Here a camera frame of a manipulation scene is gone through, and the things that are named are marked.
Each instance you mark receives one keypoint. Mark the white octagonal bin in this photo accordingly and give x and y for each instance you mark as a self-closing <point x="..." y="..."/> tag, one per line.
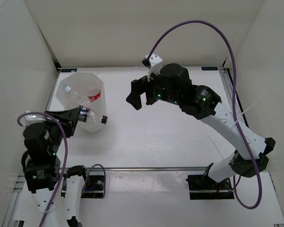
<point x="86" y="91"/>

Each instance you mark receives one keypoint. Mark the clear bottle white cap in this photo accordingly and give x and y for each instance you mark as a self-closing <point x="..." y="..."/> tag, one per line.
<point x="73" y="97"/>

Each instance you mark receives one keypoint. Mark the clear bottle blue label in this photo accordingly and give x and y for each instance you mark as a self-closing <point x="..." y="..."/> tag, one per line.
<point x="86" y="115"/>

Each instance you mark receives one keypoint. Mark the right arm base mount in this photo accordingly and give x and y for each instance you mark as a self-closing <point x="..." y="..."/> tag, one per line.
<point x="202" y="188"/>

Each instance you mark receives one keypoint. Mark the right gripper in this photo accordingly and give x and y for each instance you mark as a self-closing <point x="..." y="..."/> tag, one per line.
<point x="138" y="88"/>

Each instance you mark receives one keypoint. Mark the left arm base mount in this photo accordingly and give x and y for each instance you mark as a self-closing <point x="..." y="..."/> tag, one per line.
<point x="96" y="185"/>

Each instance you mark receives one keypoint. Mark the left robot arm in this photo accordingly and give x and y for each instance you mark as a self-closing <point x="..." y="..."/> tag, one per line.
<point x="56" y="190"/>

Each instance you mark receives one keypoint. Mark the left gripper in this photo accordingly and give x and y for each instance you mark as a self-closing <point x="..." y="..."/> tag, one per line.
<point x="69" y="114"/>

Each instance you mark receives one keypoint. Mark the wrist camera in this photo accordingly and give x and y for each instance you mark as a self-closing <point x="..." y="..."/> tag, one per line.
<point x="31" y="119"/>
<point x="154" y="63"/>

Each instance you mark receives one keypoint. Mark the clear bottle red cap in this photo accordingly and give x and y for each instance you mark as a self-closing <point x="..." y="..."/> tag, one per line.
<point x="93" y="93"/>

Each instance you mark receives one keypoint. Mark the aluminium table rail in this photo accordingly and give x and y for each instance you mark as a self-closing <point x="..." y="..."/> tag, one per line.
<point x="187" y="168"/>

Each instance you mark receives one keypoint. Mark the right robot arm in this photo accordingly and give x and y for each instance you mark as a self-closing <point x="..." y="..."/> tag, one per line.
<point x="205" y="105"/>

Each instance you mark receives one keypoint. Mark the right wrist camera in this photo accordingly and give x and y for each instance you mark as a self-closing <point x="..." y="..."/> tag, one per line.
<point x="154" y="63"/>

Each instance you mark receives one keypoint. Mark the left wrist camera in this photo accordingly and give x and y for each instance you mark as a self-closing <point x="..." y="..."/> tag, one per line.
<point x="31" y="119"/>

